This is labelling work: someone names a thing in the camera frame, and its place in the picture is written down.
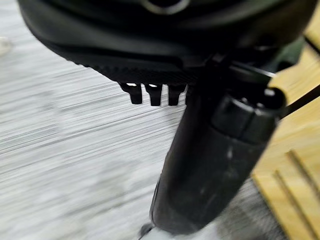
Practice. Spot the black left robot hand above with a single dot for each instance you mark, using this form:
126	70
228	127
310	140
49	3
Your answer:
155	45

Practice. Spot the wooden slatted crate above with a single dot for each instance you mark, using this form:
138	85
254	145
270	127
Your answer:
296	142

